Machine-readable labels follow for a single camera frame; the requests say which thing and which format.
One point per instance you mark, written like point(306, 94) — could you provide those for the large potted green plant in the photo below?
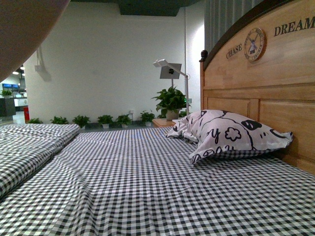
point(171, 102)

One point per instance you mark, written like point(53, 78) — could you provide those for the red fire extinguisher box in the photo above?
point(26, 114)

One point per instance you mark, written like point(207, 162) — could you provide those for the wooden bed frame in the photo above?
point(263, 68)

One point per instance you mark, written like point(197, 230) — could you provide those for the folded checkered blanket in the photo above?
point(24, 148)

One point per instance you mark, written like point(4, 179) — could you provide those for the white cartoon print pillow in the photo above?
point(223, 134)

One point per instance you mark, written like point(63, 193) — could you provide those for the black white checkered bedsheet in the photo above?
point(140, 183)

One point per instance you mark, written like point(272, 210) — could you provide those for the small potted plant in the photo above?
point(81, 121)
point(105, 120)
point(34, 121)
point(147, 117)
point(59, 120)
point(124, 120)

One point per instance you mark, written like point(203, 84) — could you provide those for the beige plastic dustpan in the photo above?
point(24, 24)

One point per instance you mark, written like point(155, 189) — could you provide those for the far wooden nightstand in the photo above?
point(162, 122)

